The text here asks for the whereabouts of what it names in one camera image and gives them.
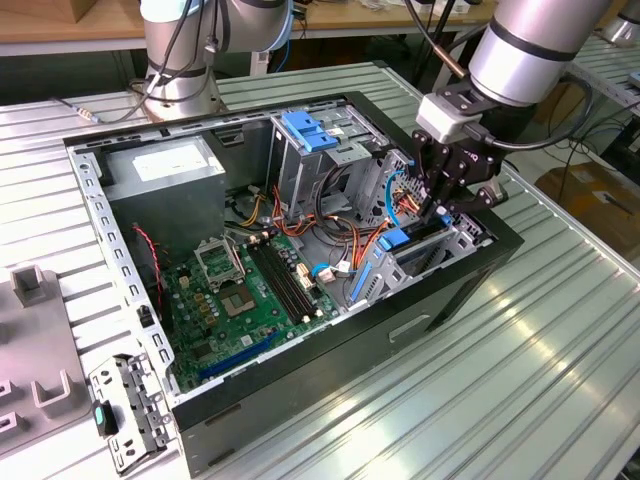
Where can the brown cardboard box with label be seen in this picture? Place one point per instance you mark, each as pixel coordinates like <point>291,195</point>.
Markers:
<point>590,200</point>

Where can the grey metal drive cage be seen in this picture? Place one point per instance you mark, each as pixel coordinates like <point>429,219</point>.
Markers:
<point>295,175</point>

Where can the slatted metal side table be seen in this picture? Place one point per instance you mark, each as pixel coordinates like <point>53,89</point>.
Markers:
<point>615,75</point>

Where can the black open PC case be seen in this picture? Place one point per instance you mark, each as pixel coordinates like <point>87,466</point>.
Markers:
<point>310,370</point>

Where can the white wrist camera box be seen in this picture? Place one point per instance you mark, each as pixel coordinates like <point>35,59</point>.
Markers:
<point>442,120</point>

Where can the CPU socket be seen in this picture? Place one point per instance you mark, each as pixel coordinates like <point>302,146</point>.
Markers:
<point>235,302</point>

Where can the grey metal disk bay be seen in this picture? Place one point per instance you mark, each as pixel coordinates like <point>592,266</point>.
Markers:
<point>385,272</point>

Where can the teal plastic bracket latch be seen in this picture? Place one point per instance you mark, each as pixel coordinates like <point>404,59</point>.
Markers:
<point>100,417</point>

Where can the grey parts rack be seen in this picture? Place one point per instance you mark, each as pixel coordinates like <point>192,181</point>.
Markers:
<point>40,340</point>

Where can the metal slot retention bracket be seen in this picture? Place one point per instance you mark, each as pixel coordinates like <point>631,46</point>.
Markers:
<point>112,380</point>

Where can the black RAM slot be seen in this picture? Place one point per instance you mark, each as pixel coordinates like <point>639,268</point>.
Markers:
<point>293,276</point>
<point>287,279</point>
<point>282,281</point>
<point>276,284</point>

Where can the blue plastic drive latch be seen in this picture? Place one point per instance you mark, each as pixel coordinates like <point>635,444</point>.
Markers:
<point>307,132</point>

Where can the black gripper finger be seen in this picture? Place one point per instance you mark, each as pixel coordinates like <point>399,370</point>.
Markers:
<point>430,165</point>
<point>475,199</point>

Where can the long wooden desk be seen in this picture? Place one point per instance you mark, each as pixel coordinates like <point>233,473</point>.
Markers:
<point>360,17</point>

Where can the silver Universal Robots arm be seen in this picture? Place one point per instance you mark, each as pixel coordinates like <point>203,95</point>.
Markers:
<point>525,50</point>

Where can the large brown cardboard box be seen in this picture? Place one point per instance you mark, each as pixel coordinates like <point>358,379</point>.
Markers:
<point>560,100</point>

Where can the hard disk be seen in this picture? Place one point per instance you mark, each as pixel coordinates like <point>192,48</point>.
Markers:
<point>392,240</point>

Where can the green motherboard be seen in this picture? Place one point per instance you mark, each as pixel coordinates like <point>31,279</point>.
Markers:
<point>250,325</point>

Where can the blue expansion slot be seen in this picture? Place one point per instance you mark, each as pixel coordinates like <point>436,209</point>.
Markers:
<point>235,357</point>

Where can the grey power supply unit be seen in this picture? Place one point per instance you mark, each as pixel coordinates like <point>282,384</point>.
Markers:
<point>165,210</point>

